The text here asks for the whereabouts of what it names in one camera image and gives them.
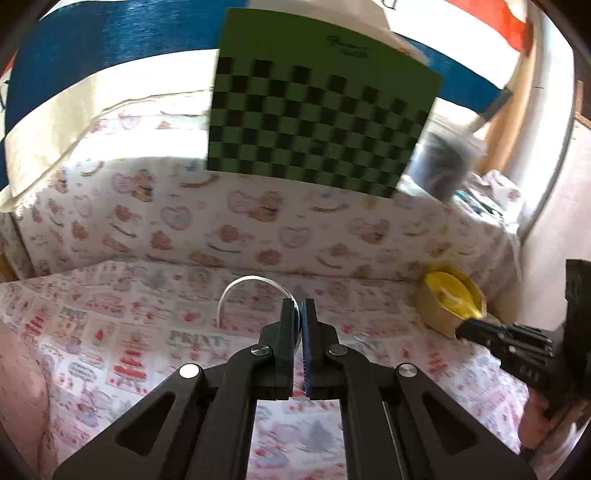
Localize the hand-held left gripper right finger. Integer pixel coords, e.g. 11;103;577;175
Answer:
301;298;539;480

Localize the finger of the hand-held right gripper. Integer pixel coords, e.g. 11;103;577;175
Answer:
494;350;555;398
455;318;556;358

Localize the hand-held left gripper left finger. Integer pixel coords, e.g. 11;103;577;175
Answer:
53;298;297;480

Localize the white bangle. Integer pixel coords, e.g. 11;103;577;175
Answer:
217;274;302;329

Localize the person's right hand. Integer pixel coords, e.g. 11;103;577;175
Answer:
517;390;561;453

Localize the heart printed bedsheet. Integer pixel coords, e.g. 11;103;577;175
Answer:
0;97;532;480

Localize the pile of small trinkets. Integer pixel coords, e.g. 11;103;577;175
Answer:
452;182;506;224

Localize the green checkerboard card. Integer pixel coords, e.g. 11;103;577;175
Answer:
205;7;445;200

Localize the pink cloth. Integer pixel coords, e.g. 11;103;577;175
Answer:
0;320;52;480

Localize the cream cloth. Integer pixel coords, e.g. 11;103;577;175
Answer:
0;74;112;214

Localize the red cloth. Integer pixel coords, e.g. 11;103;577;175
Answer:
445;0;535;54

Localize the blue blanket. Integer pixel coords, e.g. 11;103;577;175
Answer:
4;0;506;139

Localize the wooden frame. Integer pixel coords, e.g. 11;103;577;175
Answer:
478;41;541;174

